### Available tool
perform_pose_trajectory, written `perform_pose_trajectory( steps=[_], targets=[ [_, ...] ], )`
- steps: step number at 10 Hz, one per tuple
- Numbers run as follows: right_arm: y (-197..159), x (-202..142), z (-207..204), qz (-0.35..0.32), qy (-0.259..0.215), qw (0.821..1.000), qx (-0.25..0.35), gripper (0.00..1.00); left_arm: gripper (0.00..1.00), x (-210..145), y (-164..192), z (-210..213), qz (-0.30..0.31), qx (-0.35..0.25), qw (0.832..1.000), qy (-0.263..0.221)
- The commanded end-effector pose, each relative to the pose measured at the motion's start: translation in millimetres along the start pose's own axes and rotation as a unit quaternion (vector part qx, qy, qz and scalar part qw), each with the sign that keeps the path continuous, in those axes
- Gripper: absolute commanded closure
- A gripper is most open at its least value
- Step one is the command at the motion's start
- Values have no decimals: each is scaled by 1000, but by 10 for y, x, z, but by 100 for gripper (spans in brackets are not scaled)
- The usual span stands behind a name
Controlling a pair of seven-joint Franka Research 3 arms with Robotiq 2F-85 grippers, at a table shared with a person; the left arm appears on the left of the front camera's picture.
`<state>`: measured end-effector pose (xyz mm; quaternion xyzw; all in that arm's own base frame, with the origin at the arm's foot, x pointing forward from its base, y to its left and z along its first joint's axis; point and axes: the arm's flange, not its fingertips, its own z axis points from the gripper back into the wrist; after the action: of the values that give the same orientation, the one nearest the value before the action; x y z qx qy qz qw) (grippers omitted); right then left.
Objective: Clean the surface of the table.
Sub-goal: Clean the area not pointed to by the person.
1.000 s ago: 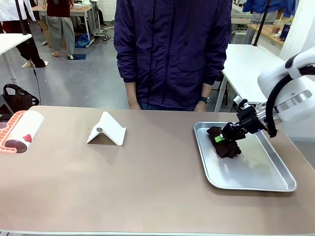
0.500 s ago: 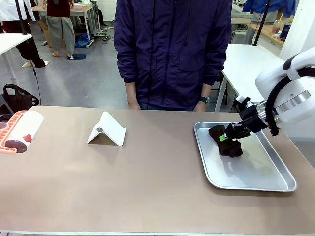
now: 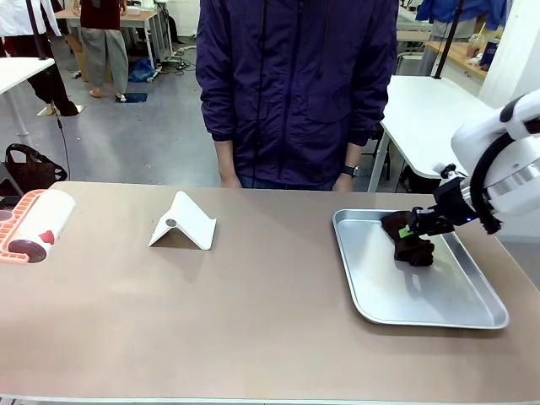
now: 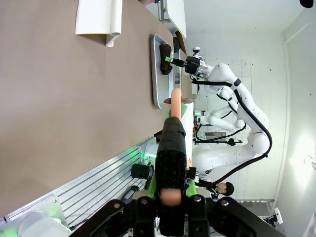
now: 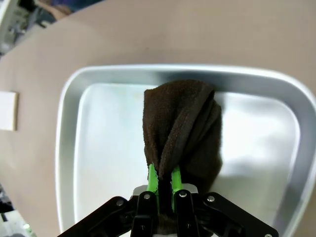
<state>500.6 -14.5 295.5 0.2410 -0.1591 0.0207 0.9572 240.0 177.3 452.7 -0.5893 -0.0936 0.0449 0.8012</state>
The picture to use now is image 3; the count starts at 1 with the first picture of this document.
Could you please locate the dark blue can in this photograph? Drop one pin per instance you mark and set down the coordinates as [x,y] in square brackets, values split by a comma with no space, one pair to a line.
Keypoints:
[489,55]

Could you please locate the white folded stand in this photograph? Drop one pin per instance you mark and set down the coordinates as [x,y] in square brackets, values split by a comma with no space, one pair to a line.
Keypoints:
[190,225]

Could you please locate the black wristwatch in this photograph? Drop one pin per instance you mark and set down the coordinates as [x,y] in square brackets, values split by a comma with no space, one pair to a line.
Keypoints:
[351,171]

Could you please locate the white table with thin leg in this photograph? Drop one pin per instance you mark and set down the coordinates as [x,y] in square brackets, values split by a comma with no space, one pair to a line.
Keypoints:
[17,69]

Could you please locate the metal tray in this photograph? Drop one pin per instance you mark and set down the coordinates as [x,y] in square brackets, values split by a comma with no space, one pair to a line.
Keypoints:
[422,291]

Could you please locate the white power strip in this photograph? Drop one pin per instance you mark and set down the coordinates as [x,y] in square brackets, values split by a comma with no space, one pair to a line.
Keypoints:
[175,59]

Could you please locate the person's right hand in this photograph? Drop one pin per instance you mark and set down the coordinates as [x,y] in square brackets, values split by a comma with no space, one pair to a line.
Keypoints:
[230,181]

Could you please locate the blue plastic bag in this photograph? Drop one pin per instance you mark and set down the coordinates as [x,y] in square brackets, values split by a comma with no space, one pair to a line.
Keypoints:
[140,71]

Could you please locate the dark brown cloth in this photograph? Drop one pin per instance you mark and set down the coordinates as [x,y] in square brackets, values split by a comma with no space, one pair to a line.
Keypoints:
[411,249]

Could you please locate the wooden table with white frame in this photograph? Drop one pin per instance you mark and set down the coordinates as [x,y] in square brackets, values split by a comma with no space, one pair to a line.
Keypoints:
[139,17]

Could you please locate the person's left hand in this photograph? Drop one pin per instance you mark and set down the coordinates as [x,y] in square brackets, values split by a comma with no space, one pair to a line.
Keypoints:
[342,183]

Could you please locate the person in maroon top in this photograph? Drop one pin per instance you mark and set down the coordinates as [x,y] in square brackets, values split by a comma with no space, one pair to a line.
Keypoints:
[103,46]

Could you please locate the wooden counter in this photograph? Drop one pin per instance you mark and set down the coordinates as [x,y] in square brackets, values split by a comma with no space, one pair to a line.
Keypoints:
[457,52]

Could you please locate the black pole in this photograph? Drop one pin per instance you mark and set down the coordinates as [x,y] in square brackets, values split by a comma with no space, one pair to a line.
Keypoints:
[447,38]
[36,29]

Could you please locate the person's left forearm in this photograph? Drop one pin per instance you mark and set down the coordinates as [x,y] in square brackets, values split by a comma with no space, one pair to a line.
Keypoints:
[353,155]

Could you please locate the blue floor mat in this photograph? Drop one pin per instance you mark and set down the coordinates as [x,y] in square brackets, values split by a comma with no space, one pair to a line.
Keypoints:
[134,98]

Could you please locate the person's right forearm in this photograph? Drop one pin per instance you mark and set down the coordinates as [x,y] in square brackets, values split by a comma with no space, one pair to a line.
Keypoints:
[223,158]

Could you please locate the black handbag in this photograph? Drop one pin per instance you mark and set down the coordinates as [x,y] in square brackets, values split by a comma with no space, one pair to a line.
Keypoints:
[34,169]

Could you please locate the clear plastic drink cup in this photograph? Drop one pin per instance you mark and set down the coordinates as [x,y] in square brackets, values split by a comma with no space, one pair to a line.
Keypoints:
[474,46]

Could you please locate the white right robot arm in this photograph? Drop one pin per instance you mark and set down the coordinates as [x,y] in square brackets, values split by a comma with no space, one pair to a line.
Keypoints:
[506,169]

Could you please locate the blue jacket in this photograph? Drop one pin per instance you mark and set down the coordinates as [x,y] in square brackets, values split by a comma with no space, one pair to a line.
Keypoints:
[464,12]

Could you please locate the orange roller holder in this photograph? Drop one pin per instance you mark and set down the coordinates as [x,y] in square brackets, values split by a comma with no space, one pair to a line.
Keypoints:
[17,213]

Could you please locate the person in purple jacket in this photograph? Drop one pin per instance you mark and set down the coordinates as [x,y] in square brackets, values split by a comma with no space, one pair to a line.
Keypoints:
[295,84]

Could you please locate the white lint roller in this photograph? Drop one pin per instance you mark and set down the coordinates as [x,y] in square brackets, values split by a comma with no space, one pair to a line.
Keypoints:
[46,215]

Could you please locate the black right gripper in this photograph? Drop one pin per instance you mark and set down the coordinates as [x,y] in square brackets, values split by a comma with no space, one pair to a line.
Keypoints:
[455,202]

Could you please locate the cardboard box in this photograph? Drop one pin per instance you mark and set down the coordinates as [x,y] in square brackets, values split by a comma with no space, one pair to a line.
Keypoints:
[78,55]

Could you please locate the person in white coat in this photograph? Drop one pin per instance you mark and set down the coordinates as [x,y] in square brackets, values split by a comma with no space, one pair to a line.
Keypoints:
[25,17]

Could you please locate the large white table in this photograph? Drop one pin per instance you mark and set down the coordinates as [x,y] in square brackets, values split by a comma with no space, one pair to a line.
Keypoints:
[426,118]

